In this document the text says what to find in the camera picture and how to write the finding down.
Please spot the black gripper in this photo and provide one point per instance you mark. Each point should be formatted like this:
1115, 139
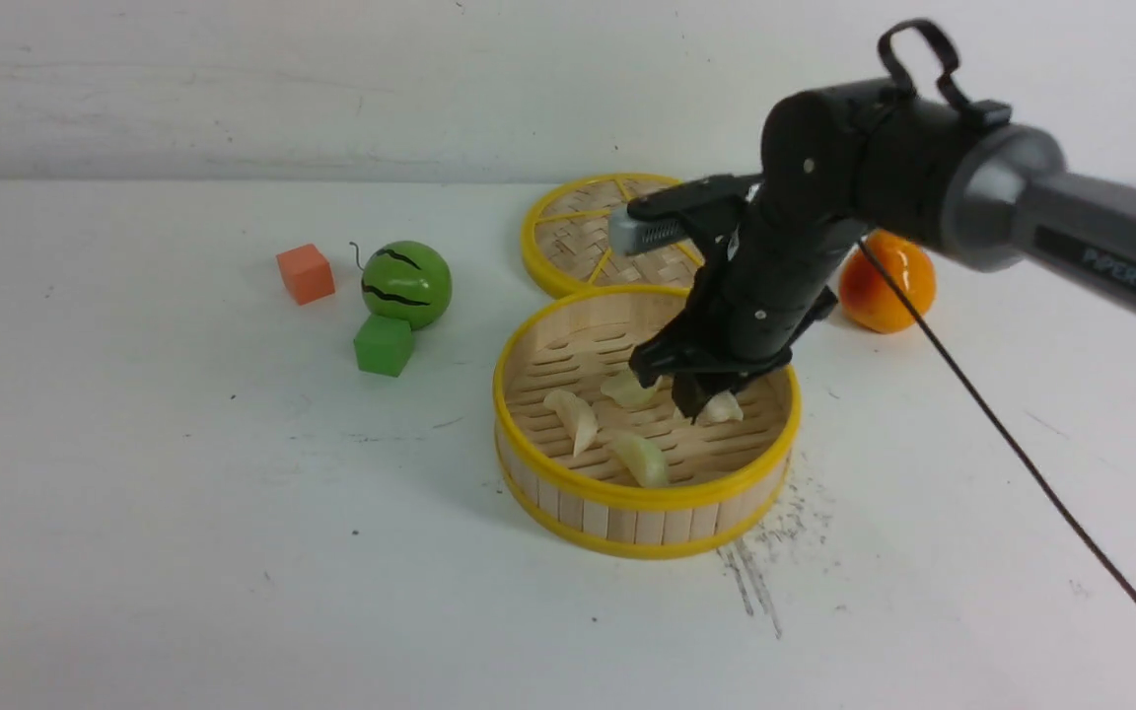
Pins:
760, 290

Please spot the greenish dumpling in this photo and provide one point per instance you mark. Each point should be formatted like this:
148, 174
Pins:
627, 392

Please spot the small white dumpling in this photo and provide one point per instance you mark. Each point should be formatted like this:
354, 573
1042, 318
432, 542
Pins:
721, 408

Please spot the pale green dumpling front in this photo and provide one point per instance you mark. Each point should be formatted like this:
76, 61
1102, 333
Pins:
642, 458

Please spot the large white dumpling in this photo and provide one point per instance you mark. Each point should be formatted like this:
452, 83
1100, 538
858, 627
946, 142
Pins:
577, 417

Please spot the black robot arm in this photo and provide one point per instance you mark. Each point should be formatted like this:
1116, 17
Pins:
962, 180

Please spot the wooden steamer tray yellow rim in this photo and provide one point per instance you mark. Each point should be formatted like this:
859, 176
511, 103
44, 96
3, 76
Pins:
725, 477

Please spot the woven steamer lid yellow rim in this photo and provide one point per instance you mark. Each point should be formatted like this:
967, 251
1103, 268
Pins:
564, 239

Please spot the orange yellow toy pear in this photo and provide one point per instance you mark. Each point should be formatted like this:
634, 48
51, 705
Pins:
864, 295

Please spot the green toy watermelon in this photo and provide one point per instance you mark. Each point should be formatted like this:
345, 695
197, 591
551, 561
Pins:
405, 280

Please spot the green cube block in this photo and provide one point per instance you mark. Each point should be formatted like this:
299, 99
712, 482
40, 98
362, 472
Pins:
384, 346

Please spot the orange cube block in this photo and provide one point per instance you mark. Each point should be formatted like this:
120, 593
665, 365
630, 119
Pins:
306, 274

